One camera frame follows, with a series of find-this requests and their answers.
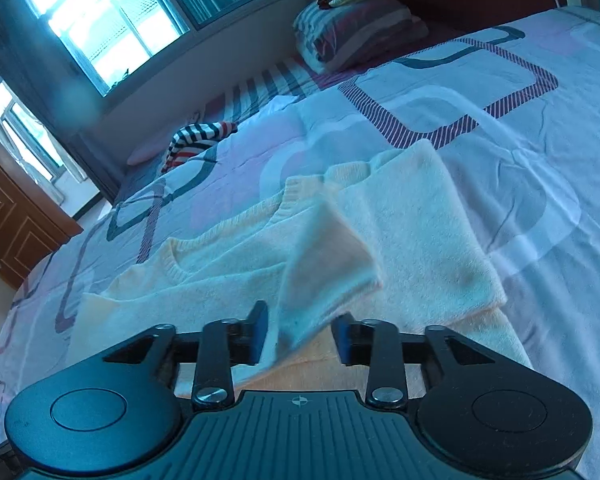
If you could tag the patterned pink white blanket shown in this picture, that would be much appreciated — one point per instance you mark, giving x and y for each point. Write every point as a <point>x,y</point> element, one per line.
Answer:
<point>480,110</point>

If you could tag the brown wooden door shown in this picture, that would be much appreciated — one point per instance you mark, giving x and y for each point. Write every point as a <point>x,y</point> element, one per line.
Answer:
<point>15,220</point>

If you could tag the striped folded quilt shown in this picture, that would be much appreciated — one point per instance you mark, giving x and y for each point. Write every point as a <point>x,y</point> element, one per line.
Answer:
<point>360,35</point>

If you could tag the narrow window beside door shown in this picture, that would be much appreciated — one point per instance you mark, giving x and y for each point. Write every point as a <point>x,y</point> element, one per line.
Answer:
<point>25,135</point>

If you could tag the black white red striped garment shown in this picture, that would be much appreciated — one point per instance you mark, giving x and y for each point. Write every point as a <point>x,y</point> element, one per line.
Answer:
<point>195,142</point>

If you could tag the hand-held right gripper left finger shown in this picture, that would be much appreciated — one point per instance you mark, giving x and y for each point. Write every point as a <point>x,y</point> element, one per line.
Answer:
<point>260,332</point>

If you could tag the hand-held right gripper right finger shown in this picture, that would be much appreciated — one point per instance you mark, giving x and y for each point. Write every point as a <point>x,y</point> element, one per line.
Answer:
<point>341,340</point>

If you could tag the dark curtain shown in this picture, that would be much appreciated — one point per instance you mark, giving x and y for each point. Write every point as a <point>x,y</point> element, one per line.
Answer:
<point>25,60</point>

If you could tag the striped bed sheet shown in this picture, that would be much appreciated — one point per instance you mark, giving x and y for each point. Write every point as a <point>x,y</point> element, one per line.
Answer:
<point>260,85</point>

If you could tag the white folded cloth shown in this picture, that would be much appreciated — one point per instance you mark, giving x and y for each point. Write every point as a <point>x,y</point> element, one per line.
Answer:
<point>280,102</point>

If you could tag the large bright window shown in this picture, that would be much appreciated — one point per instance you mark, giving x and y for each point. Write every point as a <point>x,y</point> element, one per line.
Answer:
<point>105,25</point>

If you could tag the cream knit sweater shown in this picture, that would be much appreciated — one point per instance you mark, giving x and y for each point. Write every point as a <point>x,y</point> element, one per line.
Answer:
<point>220,260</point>

